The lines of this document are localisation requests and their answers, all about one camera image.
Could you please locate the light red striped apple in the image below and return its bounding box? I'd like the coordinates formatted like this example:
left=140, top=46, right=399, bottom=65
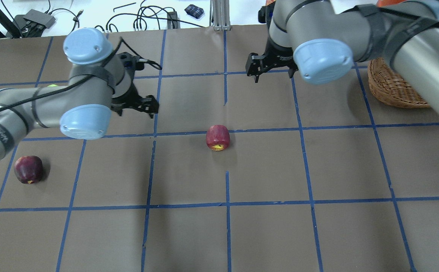
left=206, top=125, right=230, bottom=151

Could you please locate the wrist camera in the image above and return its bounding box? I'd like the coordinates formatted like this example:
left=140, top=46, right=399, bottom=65
left=116, top=52, right=145, bottom=73
left=257, top=5, right=272, bottom=24

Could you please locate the aluminium frame post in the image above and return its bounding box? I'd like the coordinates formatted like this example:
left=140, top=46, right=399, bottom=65
left=210, top=0, right=230, bottom=31

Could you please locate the dark blue small pouch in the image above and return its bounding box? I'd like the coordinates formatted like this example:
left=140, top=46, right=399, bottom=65
left=184, top=5, right=205, bottom=19

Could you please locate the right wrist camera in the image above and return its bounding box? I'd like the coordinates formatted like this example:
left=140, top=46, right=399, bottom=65
left=257, top=5, right=272, bottom=24

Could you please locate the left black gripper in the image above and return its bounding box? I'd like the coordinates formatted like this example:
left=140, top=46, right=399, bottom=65
left=111, top=85, right=159, bottom=119

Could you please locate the dark red apple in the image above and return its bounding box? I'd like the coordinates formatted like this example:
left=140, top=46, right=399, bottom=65
left=14, top=156, right=45, bottom=184

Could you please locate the wicker basket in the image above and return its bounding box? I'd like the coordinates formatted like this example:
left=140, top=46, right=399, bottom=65
left=368, top=57, right=430, bottom=109

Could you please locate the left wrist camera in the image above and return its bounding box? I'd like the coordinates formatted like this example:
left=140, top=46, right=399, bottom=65
left=116, top=52, right=145, bottom=73

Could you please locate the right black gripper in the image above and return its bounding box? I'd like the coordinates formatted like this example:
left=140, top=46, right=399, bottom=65
left=246, top=40, right=298, bottom=84

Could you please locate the black power adapter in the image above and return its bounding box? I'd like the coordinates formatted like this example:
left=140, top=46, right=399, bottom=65
left=166, top=11, right=180, bottom=29

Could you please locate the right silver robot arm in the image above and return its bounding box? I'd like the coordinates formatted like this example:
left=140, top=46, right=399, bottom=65
left=246, top=0, right=439, bottom=114

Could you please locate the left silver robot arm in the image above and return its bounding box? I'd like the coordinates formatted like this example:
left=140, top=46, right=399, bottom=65
left=0, top=28, right=162, bottom=160

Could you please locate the orange round container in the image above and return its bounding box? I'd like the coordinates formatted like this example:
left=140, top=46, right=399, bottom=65
left=376, top=0, right=402, bottom=7

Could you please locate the grey usb hub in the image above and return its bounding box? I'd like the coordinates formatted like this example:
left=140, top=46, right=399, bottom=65
left=15, top=9, right=56, bottom=33

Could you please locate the black allen key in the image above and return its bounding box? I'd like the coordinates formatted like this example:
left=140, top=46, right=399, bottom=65
left=113, top=2, right=137, bottom=12

